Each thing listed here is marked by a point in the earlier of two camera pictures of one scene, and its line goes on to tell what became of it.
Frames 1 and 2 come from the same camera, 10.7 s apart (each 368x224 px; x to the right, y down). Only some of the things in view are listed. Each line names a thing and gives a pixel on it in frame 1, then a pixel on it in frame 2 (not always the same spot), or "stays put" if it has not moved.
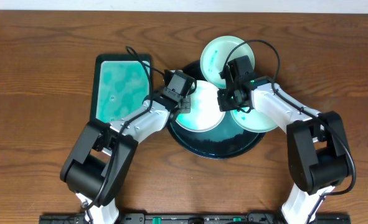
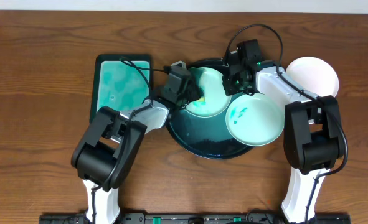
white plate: (205, 109) to (314, 74)
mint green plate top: (214, 55) to (215, 100)
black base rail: (194, 218) stays put
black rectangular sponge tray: (121, 81) stays put
